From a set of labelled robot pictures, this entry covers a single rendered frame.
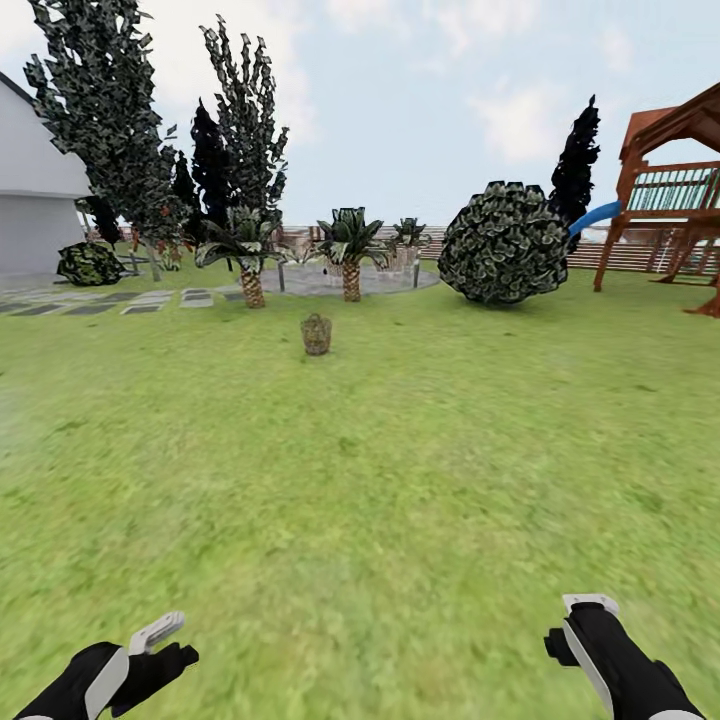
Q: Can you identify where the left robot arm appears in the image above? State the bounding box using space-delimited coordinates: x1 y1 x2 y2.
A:
13 226 199 720

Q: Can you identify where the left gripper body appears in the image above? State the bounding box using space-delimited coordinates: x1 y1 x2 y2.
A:
112 642 183 718

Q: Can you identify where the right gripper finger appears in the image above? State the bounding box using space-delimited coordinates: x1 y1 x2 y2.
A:
544 637 579 666

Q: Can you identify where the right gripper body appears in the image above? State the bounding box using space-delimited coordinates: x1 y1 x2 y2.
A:
549 628 579 664

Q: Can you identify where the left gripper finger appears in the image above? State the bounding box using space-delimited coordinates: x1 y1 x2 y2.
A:
180 645 199 669

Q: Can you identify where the wicker basket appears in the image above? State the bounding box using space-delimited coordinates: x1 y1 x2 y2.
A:
301 317 333 356

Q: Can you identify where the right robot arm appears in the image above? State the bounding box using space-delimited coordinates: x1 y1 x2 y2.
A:
544 593 707 720

